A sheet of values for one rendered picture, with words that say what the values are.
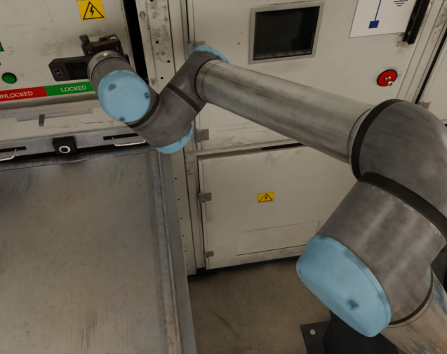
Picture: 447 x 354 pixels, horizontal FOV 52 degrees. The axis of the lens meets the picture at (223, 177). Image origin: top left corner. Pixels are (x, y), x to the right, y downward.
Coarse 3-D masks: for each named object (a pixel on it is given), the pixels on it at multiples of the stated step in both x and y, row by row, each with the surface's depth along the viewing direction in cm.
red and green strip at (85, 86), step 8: (24, 88) 120; (32, 88) 121; (40, 88) 121; (48, 88) 122; (56, 88) 122; (64, 88) 122; (72, 88) 123; (80, 88) 123; (88, 88) 124; (0, 96) 121; (8, 96) 121; (16, 96) 122; (24, 96) 122; (32, 96) 123; (40, 96) 123
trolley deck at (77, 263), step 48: (0, 192) 130; (48, 192) 130; (96, 192) 130; (144, 192) 130; (0, 240) 120; (48, 240) 120; (96, 240) 120; (144, 240) 120; (0, 288) 112; (48, 288) 112; (96, 288) 112; (144, 288) 112; (0, 336) 104; (48, 336) 104; (96, 336) 104; (144, 336) 104; (192, 336) 104
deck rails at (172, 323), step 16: (160, 160) 131; (160, 176) 133; (160, 192) 130; (160, 208) 126; (160, 224) 123; (160, 240) 120; (160, 256) 117; (160, 272) 114; (176, 288) 111; (176, 304) 107; (176, 320) 99; (176, 336) 104; (176, 352) 101
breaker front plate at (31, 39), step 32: (0, 0) 101; (32, 0) 103; (64, 0) 104; (0, 32) 107; (32, 32) 109; (64, 32) 110; (96, 32) 111; (32, 64) 115; (64, 96) 124; (96, 96) 126; (0, 128) 129; (32, 128) 131; (64, 128) 133; (96, 128) 135
